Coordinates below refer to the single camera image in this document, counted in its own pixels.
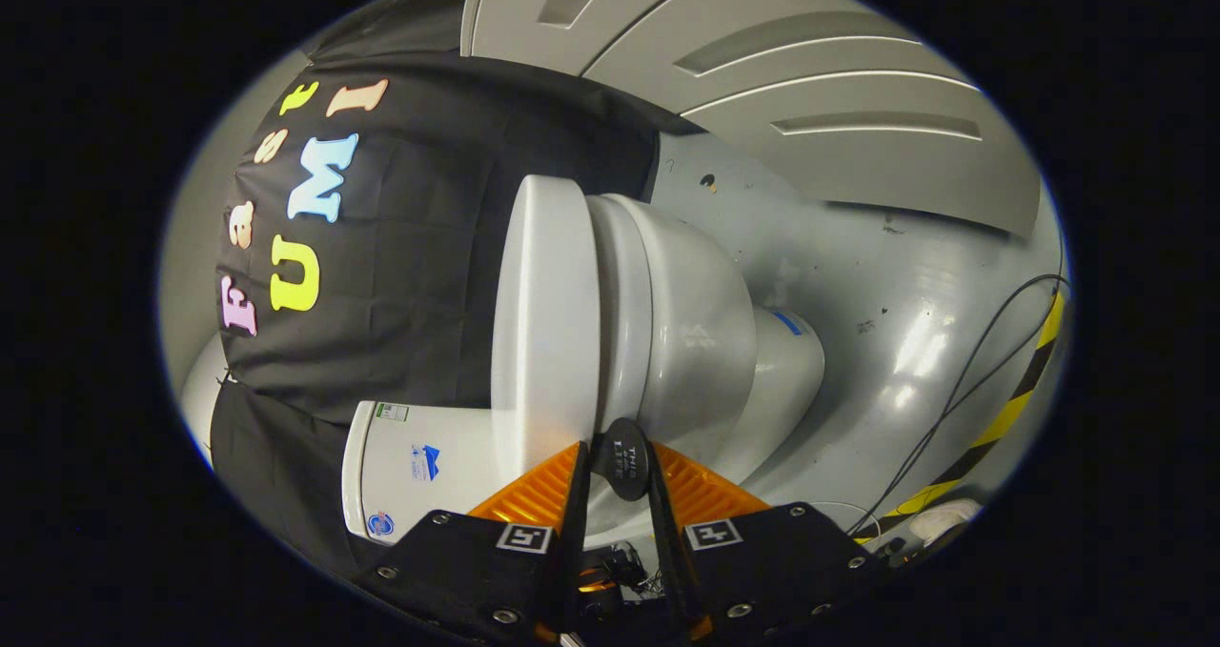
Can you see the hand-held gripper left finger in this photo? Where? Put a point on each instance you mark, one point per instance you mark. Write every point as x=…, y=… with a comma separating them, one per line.
x=572, y=533

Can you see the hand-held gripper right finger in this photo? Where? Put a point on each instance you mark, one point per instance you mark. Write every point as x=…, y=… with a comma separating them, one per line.
x=664, y=542

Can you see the white toilet lid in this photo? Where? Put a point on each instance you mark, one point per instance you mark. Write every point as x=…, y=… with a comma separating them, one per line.
x=543, y=323

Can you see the white ceramic toilet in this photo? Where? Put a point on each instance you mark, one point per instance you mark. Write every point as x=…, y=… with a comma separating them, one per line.
x=686, y=323

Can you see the white object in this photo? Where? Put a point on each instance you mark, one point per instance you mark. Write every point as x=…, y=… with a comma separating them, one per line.
x=944, y=520

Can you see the black backdrop cloth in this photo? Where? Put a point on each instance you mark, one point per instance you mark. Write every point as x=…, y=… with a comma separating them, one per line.
x=429, y=247

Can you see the yellow black hazard tape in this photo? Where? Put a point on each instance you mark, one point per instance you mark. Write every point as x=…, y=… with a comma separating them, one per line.
x=1010, y=409

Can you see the white drawer cabinet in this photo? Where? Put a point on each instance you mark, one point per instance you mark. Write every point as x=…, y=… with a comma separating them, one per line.
x=810, y=151

